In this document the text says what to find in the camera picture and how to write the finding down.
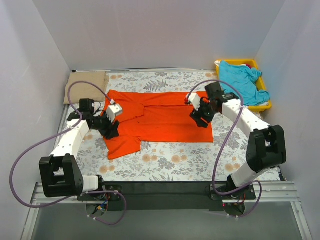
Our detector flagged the orange t shirt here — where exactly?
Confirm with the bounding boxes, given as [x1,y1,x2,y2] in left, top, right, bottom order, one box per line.
[104,90,214,160]

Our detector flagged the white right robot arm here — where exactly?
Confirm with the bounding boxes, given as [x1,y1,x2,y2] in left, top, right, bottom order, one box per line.
[184,79,287,196]

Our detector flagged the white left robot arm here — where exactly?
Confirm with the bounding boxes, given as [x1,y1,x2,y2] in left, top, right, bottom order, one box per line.
[39,98,123,198]

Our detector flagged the beige folded cloth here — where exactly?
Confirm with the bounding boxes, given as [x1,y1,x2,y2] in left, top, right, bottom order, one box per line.
[63,71,109,105]

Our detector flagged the blue t shirt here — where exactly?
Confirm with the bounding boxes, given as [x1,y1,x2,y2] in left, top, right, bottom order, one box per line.
[219,60,270,106]

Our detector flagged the floral patterned table mat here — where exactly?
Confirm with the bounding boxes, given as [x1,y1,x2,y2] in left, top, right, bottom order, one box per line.
[77,71,248,181]

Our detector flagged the yellow plastic bin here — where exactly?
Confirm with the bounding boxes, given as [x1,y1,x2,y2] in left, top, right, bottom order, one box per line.
[215,59,272,112]

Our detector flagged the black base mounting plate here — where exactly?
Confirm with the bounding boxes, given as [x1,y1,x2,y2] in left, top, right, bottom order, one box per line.
[76,180,257,211]

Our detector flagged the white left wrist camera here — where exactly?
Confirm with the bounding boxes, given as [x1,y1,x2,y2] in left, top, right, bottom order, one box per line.
[105,99,123,123]

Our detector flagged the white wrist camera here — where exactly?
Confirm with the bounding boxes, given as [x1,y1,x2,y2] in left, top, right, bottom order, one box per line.
[105,99,123,123]
[184,92,201,111]

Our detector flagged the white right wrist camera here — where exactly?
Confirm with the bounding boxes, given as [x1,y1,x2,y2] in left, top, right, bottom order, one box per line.
[184,92,201,111]

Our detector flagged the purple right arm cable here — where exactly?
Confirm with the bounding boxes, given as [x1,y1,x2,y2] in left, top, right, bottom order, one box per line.
[187,79,263,218]

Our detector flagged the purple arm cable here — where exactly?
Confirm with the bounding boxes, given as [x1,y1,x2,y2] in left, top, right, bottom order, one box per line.
[9,80,128,226]
[187,79,263,218]

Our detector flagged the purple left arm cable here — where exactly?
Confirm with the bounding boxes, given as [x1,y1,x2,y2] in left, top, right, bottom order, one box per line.
[9,80,128,226]

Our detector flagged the aluminium frame rail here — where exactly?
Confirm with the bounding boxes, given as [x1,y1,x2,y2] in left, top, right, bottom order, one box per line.
[31,181,301,204]

